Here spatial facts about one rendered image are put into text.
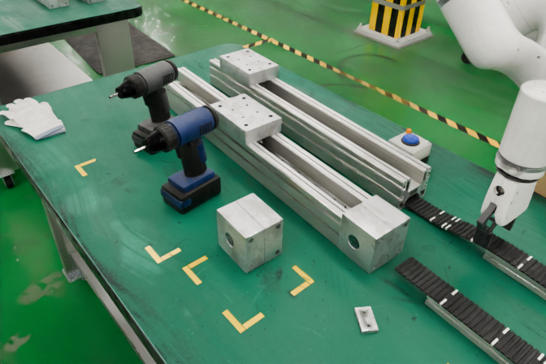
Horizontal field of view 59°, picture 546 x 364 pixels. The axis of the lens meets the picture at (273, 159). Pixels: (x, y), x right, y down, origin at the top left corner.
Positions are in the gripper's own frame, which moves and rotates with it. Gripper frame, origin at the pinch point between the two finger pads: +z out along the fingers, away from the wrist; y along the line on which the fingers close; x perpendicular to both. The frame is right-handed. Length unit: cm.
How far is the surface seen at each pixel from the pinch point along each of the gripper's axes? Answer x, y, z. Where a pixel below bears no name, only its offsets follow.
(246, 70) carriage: 79, -5, -6
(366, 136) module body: 37.5, 2.6, -2.3
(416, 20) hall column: 212, 266, 68
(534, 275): -10.2, -1.5, 2.7
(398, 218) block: 11.7, -16.1, -3.4
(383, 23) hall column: 227, 242, 70
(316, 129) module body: 47.6, -4.9, -1.9
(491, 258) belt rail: -2.2, -1.8, 4.9
